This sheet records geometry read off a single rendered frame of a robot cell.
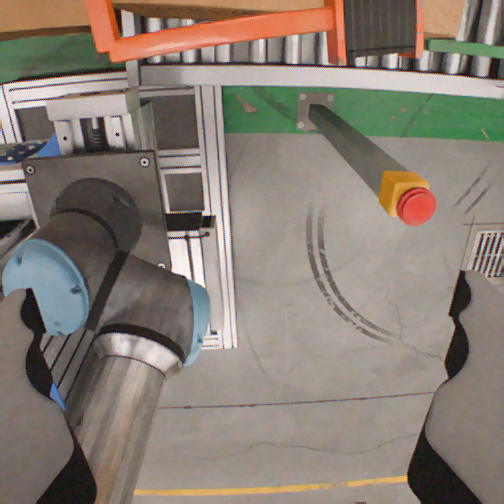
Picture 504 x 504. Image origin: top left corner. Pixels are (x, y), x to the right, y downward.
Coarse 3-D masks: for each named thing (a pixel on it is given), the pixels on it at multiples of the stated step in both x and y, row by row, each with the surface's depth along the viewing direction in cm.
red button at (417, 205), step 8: (408, 192) 63; (416, 192) 63; (424, 192) 63; (400, 200) 64; (408, 200) 63; (416, 200) 63; (424, 200) 63; (432, 200) 63; (400, 208) 65; (408, 208) 64; (416, 208) 64; (424, 208) 64; (432, 208) 64; (400, 216) 65; (408, 216) 65; (416, 216) 65; (424, 216) 65; (408, 224) 66; (416, 224) 66
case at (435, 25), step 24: (120, 0) 55; (144, 0) 55; (168, 0) 55; (192, 0) 55; (216, 0) 56; (240, 0) 56; (264, 0) 56; (288, 0) 56; (312, 0) 56; (432, 0) 56; (456, 0) 56; (432, 24) 58; (456, 24) 58
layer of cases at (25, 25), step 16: (0, 0) 85; (16, 0) 86; (32, 0) 86; (48, 0) 86; (64, 0) 87; (80, 0) 87; (0, 16) 87; (16, 16) 88; (32, 16) 88; (48, 16) 88; (64, 16) 89; (80, 16) 89; (0, 32) 89; (16, 32) 94; (32, 32) 101; (48, 32) 108; (64, 32) 115; (80, 32) 122
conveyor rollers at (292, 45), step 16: (496, 0) 89; (144, 16) 90; (464, 16) 91; (480, 16) 93; (496, 16) 91; (320, 32) 94; (464, 32) 93; (480, 32) 94; (224, 48) 94; (256, 48) 94; (288, 48) 95; (320, 48) 95; (352, 64) 97; (384, 64) 98; (416, 64) 98; (448, 64) 97; (480, 64) 97
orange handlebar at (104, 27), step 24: (96, 0) 32; (96, 24) 33; (216, 24) 34; (240, 24) 34; (264, 24) 34; (288, 24) 34; (312, 24) 34; (96, 48) 34; (120, 48) 34; (144, 48) 34; (168, 48) 35; (192, 48) 35
